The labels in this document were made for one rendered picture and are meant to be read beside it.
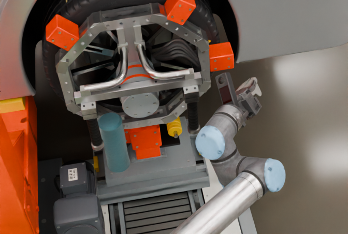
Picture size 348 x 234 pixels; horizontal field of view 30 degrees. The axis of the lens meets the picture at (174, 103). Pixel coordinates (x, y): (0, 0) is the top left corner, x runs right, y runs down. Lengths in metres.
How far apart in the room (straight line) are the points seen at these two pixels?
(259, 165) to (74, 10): 0.84
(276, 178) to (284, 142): 1.39
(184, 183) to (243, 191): 1.13
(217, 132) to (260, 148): 1.33
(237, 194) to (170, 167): 1.11
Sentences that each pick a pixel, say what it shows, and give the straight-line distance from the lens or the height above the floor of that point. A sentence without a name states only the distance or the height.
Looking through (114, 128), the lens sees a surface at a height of 0.73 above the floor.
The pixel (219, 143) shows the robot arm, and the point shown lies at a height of 1.03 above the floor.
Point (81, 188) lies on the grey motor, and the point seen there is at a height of 0.40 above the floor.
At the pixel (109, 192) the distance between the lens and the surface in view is 2.88.
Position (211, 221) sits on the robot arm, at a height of 1.03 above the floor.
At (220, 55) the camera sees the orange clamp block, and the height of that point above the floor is 0.88.
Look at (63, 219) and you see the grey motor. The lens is 2.54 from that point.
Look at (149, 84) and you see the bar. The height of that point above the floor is 0.98.
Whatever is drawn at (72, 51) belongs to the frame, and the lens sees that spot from 2.24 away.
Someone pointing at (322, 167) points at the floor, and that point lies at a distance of 3.15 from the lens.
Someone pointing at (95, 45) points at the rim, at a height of 0.94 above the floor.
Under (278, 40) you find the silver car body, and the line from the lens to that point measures 2.49.
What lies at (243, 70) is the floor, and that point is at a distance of 3.58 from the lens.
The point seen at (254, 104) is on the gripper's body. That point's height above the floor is 0.96.
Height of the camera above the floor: 2.46
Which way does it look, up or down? 46 degrees down
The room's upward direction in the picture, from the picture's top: 6 degrees counter-clockwise
